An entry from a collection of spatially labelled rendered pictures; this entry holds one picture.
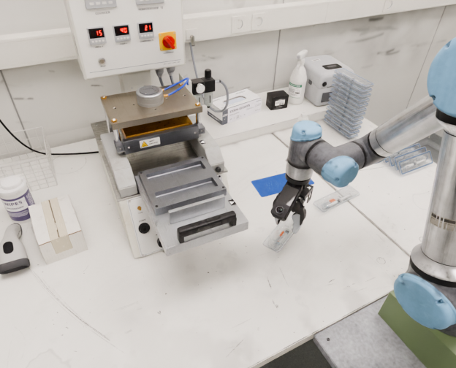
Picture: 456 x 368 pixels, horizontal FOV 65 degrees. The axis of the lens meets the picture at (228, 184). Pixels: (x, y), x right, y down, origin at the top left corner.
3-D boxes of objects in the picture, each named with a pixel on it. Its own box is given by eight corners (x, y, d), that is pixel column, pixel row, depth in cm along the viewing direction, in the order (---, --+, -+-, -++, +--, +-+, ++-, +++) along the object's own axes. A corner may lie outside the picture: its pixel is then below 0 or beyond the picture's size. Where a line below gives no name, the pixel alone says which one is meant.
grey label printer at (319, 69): (291, 87, 192) (296, 56, 181) (323, 82, 198) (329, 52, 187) (316, 109, 175) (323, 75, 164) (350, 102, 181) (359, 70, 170)
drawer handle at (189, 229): (177, 238, 86) (175, 226, 84) (233, 220, 92) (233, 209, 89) (180, 244, 85) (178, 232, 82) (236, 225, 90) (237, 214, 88)
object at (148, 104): (101, 113, 121) (93, 77, 113) (188, 97, 132) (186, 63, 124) (117, 151, 105) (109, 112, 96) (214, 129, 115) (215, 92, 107)
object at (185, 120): (115, 120, 118) (110, 94, 112) (180, 108, 125) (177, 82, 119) (128, 148, 106) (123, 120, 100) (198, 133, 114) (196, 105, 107)
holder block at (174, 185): (139, 178, 103) (137, 171, 101) (203, 162, 110) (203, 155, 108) (156, 216, 92) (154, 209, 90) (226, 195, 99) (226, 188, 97)
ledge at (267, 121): (178, 118, 173) (178, 110, 170) (317, 87, 204) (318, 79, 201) (204, 150, 153) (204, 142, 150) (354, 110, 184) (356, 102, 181)
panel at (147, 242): (140, 256, 109) (126, 199, 103) (230, 227, 119) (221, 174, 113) (142, 259, 107) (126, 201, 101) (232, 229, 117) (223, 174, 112)
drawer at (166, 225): (136, 185, 106) (132, 165, 101) (204, 168, 114) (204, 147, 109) (166, 258, 86) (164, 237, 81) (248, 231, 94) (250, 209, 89)
